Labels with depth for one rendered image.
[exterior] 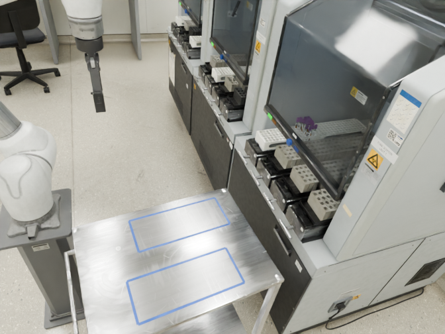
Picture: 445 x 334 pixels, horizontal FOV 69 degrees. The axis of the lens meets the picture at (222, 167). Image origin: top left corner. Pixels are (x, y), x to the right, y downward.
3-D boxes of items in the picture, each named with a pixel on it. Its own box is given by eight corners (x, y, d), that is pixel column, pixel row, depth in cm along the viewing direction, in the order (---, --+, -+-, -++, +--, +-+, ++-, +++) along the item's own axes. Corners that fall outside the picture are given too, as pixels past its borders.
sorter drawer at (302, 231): (406, 188, 159) (416, 175, 153) (428, 209, 149) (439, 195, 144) (275, 218, 136) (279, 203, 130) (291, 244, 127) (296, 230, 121)
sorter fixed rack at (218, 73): (251, 74, 222) (253, 65, 218) (257, 81, 215) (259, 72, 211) (210, 77, 213) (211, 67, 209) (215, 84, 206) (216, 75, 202)
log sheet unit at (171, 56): (169, 76, 325) (168, 41, 302) (175, 89, 307) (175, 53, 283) (166, 76, 325) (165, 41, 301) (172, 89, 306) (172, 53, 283)
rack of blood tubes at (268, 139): (304, 134, 174) (307, 124, 170) (314, 145, 167) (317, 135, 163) (253, 140, 164) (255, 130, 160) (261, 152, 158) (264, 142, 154)
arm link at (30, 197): (2, 224, 118) (-21, 181, 104) (14, 189, 131) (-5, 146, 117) (51, 219, 122) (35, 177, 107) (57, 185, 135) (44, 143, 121)
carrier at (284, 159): (289, 169, 147) (292, 160, 143) (285, 170, 147) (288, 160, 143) (277, 154, 155) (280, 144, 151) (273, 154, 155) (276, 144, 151)
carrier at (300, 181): (306, 193, 137) (310, 183, 133) (302, 194, 136) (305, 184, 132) (293, 175, 145) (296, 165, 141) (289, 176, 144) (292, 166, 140)
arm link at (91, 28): (66, 19, 85) (71, 42, 89) (102, 19, 87) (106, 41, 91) (66, 8, 91) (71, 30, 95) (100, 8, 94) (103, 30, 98)
